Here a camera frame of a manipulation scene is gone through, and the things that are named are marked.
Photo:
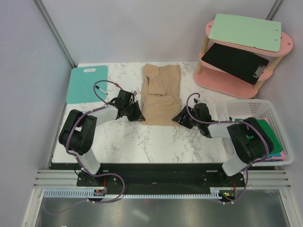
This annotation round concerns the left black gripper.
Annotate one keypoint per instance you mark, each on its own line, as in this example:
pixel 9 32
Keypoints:
pixel 138 116

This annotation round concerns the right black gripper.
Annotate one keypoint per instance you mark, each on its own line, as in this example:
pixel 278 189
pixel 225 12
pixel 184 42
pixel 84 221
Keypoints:
pixel 179 117

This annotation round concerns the beige t shirt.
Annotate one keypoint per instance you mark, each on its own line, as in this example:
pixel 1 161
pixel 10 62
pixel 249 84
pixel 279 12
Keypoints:
pixel 160 95

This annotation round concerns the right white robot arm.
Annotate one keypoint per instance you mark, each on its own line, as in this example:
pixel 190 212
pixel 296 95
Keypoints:
pixel 212 129

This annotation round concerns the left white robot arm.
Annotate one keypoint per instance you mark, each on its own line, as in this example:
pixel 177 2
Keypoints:
pixel 78 131

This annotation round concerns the pink two-tier shelf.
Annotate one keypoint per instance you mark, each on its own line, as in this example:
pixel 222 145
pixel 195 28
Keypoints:
pixel 212 78

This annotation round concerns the white plastic basket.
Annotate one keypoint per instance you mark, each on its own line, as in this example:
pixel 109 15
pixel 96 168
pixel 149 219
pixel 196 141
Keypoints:
pixel 257 108

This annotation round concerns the black marker pen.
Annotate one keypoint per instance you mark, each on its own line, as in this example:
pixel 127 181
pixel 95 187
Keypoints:
pixel 103 91

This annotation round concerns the teal cutting board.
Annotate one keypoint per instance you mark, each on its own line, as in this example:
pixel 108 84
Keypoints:
pixel 82 82

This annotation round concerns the black clipboard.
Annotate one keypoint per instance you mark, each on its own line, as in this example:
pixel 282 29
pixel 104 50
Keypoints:
pixel 242 64

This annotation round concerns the green t shirt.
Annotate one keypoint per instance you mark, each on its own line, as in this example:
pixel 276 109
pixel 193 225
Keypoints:
pixel 246 141

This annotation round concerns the blue t shirt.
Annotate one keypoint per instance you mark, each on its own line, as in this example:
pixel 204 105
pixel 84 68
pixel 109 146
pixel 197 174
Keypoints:
pixel 277 156

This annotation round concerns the pink t shirt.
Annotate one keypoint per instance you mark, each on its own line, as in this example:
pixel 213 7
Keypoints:
pixel 264 123

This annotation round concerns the mint green board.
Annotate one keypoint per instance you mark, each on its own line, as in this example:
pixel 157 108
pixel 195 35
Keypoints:
pixel 248 31

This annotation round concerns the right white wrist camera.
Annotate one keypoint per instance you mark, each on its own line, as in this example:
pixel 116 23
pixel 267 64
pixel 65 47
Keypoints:
pixel 196 101

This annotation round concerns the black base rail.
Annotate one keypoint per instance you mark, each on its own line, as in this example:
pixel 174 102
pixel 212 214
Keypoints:
pixel 160 178

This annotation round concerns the white cable duct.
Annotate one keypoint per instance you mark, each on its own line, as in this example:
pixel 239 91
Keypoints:
pixel 94 194

